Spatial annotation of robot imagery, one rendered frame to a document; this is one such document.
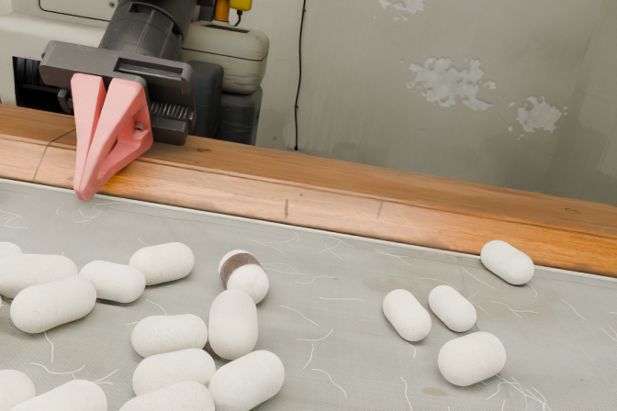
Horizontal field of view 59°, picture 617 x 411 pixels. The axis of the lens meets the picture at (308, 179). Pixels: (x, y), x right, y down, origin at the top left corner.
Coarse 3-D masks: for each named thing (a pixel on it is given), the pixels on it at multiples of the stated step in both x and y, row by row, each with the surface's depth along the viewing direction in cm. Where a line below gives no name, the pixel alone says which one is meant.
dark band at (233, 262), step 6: (228, 258) 29; (234, 258) 29; (240, 258) 29; (246, 258) 29; (252, 258) 29; (222, 264) 29; (228, 264) 29; (234, 264) 28; (240, 264) 28; (258, 264) 28; (222, 270) 29; (228, 270) 28; (234, 270) 28; (222, 276) 29; (228, 276) 28; (222, 282) 29
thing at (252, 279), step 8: (224, 256) 29; (248, 264) 28; (232, 272) 28; (240, 272) 28; (248, 272) 28; (256, 272) 28; (264, 272) 28; (232, 280) 28; (240, 280) 27; (248, 280) 27; (256, 280) 27; (264, 280) 28; (232, 288) 28; (240, 288) 27; (248, 288) 27; (256, 288) 27; (264, 288) 28; (256, 296) 27; (264, 296) 28
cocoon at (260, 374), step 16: (256, 352) 22; (224, 368) 21; (240, 368) 21; (256, 368) 21; (272, 368) 21; (224, 384) 20; (240, 384) 20; (256, 384) 21; (272, 384) 21; (224, 400) 20; (240, 400) 20; (256, 400) 21
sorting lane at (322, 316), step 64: (0, 192) 37; (64, 192) 38; (64, 256) 30; (128, 256) 31; (256, 256) 34; (320, 256) 35; (384, 256) 37; (448, 256) 39; (0, 320) 24; (128, 320) 25; (320, 320) 28; (384, 320) 29; (512, 320) 32; (576, 320) 33; (128, 384) 22; (320, 384) 23; (384, 384) 24; (448, 384) 25; (512, 384) 26; (576, 384) 27
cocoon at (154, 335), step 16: (144, 320) 23; (160, 320) 23; (176, 320) 23; (192, 320) 23; (144, 336) 22; (160, 336) 22; (176, 336) 23; (192, 336) 23; (144, 352) 22; (160, 352) 23
